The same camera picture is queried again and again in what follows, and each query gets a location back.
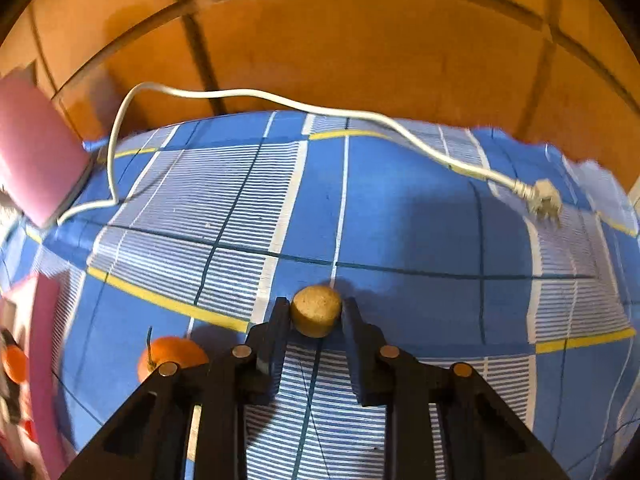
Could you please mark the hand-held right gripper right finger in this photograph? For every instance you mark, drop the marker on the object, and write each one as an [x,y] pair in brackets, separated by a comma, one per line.
[352,355]

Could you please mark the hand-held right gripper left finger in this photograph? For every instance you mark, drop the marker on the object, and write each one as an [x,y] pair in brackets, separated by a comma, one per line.
[277,350]

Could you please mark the small pale yellow ball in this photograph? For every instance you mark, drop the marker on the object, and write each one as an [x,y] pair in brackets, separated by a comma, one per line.
[316,310]

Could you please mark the large orange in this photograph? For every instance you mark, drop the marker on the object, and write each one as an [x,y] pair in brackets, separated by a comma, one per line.
[14,364]

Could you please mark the pink case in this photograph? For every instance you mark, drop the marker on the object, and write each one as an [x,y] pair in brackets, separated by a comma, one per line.
[35,160]

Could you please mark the small orange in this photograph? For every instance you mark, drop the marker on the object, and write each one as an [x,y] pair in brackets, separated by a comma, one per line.
[175,352]

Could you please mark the blue plaid blanket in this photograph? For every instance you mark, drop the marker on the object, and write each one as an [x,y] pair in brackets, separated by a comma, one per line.
[425,240]

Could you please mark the wooden wardrobe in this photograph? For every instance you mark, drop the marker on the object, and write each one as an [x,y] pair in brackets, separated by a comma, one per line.
[350,50]

